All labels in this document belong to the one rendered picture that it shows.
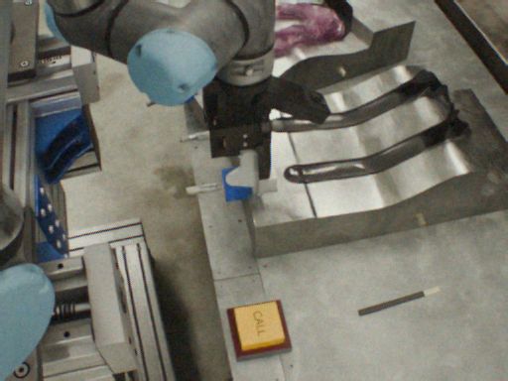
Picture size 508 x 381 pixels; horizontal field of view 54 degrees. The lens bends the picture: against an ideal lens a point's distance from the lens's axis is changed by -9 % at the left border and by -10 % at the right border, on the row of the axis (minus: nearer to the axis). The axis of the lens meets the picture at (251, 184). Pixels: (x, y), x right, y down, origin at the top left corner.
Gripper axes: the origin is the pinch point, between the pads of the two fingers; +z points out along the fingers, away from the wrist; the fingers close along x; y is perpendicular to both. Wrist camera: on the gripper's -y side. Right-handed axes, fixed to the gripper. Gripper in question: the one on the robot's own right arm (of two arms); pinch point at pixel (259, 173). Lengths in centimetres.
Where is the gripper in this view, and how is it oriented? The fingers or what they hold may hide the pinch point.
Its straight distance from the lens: 80.6
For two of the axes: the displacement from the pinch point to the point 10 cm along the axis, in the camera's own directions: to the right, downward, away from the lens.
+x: 2.0, 7.6, -6.2
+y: -9.8, 1.5, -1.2
